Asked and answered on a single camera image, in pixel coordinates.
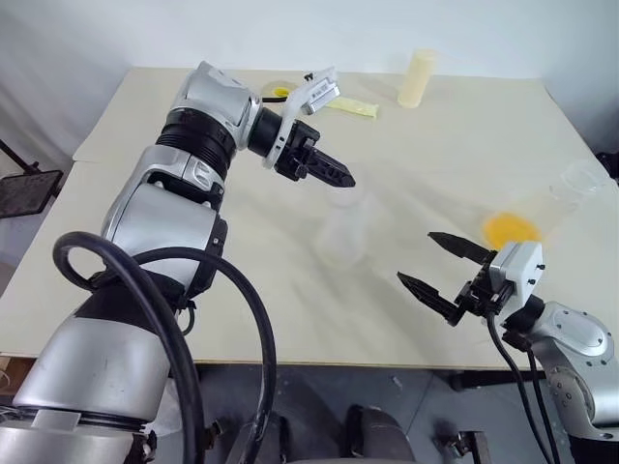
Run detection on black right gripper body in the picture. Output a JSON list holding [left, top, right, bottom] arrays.
[[456, 262, 512, 319]]

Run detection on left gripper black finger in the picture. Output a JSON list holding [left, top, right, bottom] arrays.
[[299, 161, 354, 190], [309, 147, 357, 185]]

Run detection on grey metal bracket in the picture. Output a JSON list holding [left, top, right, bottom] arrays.
[[432, 428, 495, 464]]

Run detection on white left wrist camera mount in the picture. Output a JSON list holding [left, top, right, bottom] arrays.
[[262, 65, 342, 170]]

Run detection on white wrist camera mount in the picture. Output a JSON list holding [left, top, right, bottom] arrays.
[[262, 65, 342, 170], [486, 241, 546, 310]]

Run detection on cream cylindrical container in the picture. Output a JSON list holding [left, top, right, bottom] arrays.
[[397, 47, 437, 109]]

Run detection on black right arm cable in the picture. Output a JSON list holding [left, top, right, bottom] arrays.
[[524, 345, 563, 464], [486, 311, 542, 464]]

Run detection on cream table cover sheet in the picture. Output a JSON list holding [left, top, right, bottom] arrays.
[[0, 66, 619, 373]]

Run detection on pale yellow flat packet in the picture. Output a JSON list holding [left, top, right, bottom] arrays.
[[326, 96, 383, 122]]

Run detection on clear cup with orange liquid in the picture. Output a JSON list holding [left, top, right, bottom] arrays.
[[482, 160, 606, 248]]

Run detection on dark rounded shape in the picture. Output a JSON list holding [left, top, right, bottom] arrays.
[[344, 403, 418, 464]]

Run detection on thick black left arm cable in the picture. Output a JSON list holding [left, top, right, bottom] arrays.
[[51, 230, 278, 464]]

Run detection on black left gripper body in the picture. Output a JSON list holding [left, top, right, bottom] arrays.
[[273, 120, 321, 184]]

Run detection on black metal stand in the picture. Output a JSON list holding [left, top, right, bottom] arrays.
[[0, 139, 65, 221]]

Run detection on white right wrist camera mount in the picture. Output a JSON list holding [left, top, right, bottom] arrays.
[[486, 241, 546, 310]]

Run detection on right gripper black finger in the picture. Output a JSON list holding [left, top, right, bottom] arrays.
[[427, 231, 500, 266], [397, 271, 466, 329]]

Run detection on black table frame bar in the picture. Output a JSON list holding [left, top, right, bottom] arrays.
[[452, 369, 550, 392]]

